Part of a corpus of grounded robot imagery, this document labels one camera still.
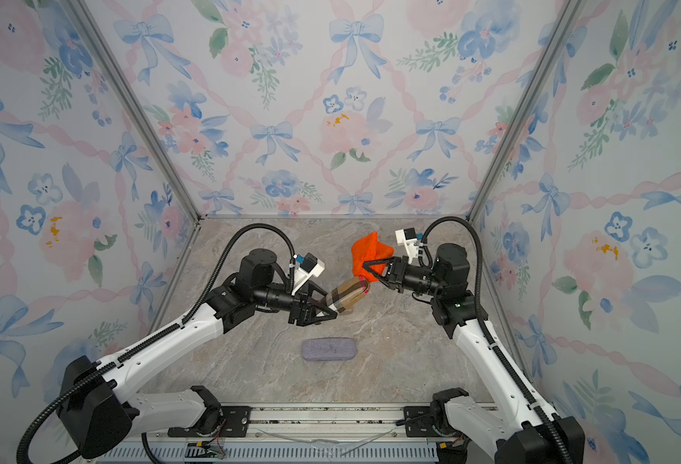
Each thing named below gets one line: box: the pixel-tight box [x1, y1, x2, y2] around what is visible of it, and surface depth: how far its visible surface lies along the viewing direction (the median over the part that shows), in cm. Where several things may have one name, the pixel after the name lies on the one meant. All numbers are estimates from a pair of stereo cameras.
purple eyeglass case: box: [300, 337, 357, 362], surface depth 85 cm
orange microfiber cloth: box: [352, 231, 395, 284], surface depth 68 cm
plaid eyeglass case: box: [325, 275, 371, 314], surface depth 64 cm
